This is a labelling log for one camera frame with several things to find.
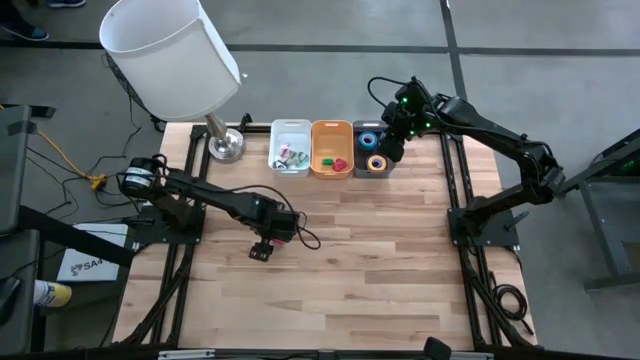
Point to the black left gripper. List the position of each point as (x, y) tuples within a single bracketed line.
[(272, 222)]

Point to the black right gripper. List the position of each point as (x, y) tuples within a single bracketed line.
[(407, 117)]

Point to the light blue tape roll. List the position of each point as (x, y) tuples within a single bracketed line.
[(360, 141)]

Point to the yellow tape roll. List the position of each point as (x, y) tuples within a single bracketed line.
[(369, 163)]

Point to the silver binder clip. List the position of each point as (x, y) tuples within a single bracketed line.
[(294, 160)]

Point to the pink binder clip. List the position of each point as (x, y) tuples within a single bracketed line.
[(284, 149)]

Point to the green mini stapler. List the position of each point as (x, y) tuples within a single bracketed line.
[(327, 161)]

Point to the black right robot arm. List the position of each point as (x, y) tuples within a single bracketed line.
[(500, 135)]

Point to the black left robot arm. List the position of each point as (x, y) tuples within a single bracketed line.
[(210, 192)]

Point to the grey translucent plastic bin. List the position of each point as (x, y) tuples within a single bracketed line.
[(360, 167)]

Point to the orange plastic bin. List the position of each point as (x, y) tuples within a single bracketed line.
[(332, 142)]

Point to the silver candlestick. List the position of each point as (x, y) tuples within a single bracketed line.
[(227, 145)]

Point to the white plastic bin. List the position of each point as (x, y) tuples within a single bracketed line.
[(290, 132)]

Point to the black table clamp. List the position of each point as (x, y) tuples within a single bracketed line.
[(246, 121)]

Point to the white cardboard box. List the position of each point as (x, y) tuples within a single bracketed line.
[(90, 267)]

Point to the black metal beam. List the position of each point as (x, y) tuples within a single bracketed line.
[(75, 235)]

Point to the black rounded device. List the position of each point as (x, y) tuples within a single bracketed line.
[(437, 349)]

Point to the grey metal cart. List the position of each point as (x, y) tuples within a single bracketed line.
[(610, 200)]

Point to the yellow white bottle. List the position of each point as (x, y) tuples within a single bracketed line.
[(52, 294)]

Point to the grey cabinet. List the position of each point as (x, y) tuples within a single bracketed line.
[(12, 170)]

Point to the person's shoe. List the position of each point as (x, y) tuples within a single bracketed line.
[(30, 33), (67, 3)]

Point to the black aluminium table frame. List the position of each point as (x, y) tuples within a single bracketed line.
[(260, 129)]

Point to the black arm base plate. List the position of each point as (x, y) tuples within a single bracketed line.
[(500, 227), (150, 232)]

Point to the silver metal bracket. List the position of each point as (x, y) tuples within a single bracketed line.
[(472, 356), (185, 354)]

